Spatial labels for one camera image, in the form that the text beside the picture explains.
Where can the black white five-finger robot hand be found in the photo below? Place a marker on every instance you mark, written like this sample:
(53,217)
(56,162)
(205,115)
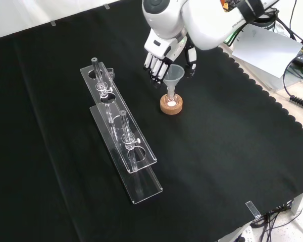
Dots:
(161,49)

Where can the clear plastic funnel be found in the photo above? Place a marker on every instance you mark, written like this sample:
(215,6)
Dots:
(173,78)

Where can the clear round-bottom flask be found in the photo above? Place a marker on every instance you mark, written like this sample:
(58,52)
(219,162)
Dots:
(171,103)

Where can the clear acrylic funnel stand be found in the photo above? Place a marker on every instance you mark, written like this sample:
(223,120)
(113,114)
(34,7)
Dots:
(141,186)

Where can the white paper sheet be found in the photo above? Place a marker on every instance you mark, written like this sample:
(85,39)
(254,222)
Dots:
(265,50)

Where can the black bench cloth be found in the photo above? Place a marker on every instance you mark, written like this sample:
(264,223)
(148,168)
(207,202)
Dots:
(217,151)

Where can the white power strip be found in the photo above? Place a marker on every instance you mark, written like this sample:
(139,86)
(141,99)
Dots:
(247,233)

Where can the grey table leg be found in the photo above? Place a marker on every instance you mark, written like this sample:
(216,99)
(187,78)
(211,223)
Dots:
(296,203)

